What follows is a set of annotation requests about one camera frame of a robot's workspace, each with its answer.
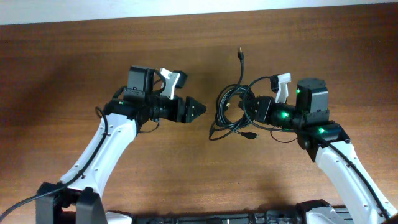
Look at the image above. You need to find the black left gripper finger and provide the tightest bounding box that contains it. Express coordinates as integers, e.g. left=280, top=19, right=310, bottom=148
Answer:
left=185, top=96, right=206, bottom=113
left=185, top=110, right=204, bottom=123

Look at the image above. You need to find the black USB-A cable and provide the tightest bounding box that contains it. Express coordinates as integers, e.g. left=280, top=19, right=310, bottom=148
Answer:
left=208, top=47, right=259, bottom=141

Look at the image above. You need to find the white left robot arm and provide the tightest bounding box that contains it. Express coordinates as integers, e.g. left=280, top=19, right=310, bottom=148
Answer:
left=35, top=96, right=206, bottom=223

